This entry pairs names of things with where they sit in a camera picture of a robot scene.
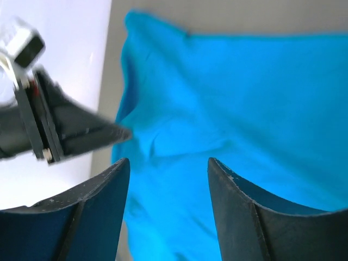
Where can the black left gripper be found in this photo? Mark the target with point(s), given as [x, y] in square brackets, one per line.
[51, 125]

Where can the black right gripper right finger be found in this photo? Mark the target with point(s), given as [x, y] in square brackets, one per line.
[254, 224]

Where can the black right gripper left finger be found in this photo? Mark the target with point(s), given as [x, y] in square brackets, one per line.
[82, 223]

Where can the bright blue t shirt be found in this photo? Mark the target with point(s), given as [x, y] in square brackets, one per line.
[273, 109]

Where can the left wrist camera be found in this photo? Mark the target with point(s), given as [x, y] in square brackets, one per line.
[21, 42]

